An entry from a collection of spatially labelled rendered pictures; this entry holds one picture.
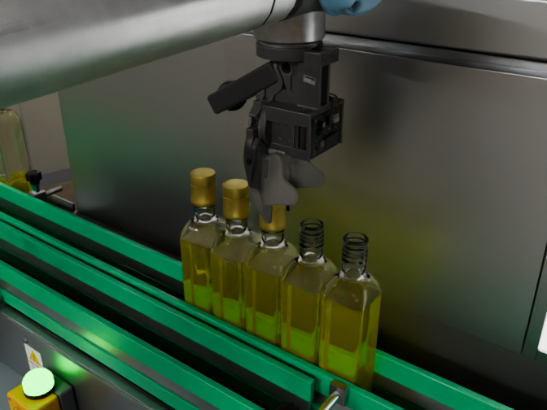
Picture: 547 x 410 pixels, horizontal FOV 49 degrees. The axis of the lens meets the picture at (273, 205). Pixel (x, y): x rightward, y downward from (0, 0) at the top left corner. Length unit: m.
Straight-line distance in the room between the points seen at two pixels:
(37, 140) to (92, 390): 2.81
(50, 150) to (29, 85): 3.37
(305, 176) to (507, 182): 0.23
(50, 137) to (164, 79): 2.69
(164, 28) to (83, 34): 0.05
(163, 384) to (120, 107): 0.53
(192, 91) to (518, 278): 0.56
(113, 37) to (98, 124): 0.86
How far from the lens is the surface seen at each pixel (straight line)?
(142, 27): 0.35
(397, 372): 0.80
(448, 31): 0.71
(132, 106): 1.11
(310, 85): 0.63
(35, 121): 3.63
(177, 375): 0.79
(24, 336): 1.06
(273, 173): 0.68
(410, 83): 0.73
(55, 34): 0.33
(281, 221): 0.73
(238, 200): 0.75
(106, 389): 0.92
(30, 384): 0.98
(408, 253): 0.81
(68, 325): 0.96
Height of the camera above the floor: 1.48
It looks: 27 degrees down
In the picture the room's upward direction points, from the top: straight up
